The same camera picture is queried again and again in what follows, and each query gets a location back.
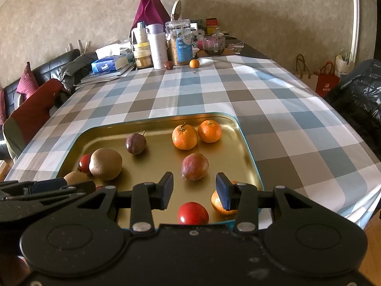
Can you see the magenta cushion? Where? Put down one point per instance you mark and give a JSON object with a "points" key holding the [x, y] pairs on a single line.
{"points": [[27, 79]]}

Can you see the red yellow box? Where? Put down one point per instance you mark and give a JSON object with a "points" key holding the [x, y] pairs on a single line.
{"points": [[212, 26]]}

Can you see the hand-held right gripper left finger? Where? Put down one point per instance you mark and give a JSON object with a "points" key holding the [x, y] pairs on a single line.
{"points": [[166, 190]]}

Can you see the round white mirror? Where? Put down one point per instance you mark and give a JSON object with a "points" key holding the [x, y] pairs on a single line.
{"points": [[176, 9]]}

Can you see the brown paper bag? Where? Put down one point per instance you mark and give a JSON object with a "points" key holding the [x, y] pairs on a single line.
{"points": [[305, 74]]}

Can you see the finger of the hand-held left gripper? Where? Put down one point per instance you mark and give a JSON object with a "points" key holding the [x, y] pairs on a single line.
{"points": [[77, 188], [47, 184]]}

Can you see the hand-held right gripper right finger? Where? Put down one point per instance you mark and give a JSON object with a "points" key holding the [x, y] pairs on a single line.
{"points": [[222, 192]]}

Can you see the gold metal tray blue rim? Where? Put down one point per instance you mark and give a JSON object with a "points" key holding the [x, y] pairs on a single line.
{"points": [[154, 158]]}

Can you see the blue tissue pack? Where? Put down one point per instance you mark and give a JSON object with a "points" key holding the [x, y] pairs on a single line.
{"points": [[104, 65]]}

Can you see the magenta gift bag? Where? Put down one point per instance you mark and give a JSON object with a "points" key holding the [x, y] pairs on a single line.
{"points": [[148, 9]]}

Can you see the yellow lid jar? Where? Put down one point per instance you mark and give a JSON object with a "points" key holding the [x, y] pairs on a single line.
{"points": [[142, 56]]}

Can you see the glass measuring cup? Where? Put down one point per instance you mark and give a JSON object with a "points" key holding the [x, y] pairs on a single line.
{"points": [[214, 46]]}

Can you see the red paper bag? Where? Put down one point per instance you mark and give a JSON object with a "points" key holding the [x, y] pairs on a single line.
{"points": [[327, 80]]}

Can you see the orange mandarin with stem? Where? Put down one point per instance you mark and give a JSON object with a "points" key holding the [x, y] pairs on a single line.
{"points": [[184, 138]]}

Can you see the wooden board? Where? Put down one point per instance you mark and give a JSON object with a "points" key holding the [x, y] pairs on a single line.
{"points": [[230, 52]]}

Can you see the grey jacket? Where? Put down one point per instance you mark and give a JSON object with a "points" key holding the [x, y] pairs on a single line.
{"points": [[74, 68]]}

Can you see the glass jar blue label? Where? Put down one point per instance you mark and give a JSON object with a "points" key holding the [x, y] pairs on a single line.
{"points": [[180, 44]]}

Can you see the small red tomato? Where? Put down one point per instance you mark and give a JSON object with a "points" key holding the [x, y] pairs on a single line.
{"points": [[84, 163]]}

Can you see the large red tomato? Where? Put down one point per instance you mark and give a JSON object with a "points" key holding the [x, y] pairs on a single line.
{"points": [[193, 213]]}

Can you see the black puffer jacket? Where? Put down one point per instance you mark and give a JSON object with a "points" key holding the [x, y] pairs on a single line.
{"points": [[357, 92]]}

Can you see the white lilac thermos bottle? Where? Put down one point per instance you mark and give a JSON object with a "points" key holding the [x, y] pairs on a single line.
{"points": [[157, 47]]}

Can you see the white door frame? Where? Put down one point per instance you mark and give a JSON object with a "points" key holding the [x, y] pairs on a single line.
{"points": [[355, 12]]}

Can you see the checked tablecloth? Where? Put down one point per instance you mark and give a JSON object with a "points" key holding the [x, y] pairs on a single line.
{"points": [[282, 119]]}

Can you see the metal spoon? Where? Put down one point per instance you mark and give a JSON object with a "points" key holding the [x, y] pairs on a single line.
{"points": [[217, 31]]}

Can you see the stack of magazines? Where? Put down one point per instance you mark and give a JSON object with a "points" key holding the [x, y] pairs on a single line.
{"points": [[104, 77]]}

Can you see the purple passion fruit with stem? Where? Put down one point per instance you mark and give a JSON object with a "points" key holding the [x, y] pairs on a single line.
{"points": [[135, 144]]}

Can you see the black leather sofa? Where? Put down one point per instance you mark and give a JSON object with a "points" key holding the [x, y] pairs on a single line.
{"points": [[44, 68]]}

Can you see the white paper bag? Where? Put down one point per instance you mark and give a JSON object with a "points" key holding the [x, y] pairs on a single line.
{"points": [[343, 64]]}

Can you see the large brown kiwi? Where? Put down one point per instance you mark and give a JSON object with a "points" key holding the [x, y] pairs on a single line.
{"points": [[105, 163]]}

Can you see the white tissue box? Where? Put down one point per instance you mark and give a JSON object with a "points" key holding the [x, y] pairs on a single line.
{"points": [[108, 50]]}

